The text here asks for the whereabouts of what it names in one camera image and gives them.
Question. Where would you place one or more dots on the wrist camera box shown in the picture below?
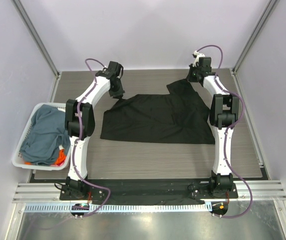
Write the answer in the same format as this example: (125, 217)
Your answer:
(201, 62)
(114, 68)

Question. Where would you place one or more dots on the left aluminium frame post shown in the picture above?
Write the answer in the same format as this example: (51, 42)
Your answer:
(34, 34)

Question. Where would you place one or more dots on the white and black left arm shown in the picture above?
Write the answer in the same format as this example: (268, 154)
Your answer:
(80, 125)

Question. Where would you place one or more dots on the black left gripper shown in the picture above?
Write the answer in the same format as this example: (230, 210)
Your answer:
(118, 94)

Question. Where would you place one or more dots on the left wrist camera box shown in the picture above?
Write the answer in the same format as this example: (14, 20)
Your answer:
(114, 68)

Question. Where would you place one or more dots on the grey-blue t-shirt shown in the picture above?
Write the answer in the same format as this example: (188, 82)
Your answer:
(46, 137)

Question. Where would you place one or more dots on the orange garment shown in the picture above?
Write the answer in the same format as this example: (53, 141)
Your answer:
(59, 160)

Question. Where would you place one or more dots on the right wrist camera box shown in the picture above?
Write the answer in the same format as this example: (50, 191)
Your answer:
(201, 62)

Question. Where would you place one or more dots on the slotted white cable duct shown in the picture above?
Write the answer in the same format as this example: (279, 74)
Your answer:
(84, 209)

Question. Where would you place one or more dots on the aluminium frame post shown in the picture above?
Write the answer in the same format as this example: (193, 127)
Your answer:
(263, 19)
(34, 34)

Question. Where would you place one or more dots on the aluminium front rail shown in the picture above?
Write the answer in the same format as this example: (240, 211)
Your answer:
(47, 193)

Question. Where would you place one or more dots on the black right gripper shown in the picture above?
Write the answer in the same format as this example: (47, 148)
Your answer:
(189, 77)

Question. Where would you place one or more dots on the white plastic laundry basket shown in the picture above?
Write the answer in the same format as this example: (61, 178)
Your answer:
(18, 159)

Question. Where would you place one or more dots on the black t-shirt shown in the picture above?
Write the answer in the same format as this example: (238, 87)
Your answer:
(179, 117)

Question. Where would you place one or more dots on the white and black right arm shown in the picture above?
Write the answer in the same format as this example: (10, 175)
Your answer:
(222, 117)

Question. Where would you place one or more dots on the right aluminium frame post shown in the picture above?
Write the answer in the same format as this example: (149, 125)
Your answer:
(263, 19)

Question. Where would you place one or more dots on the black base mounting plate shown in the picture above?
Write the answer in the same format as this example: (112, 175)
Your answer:
(148, 192)

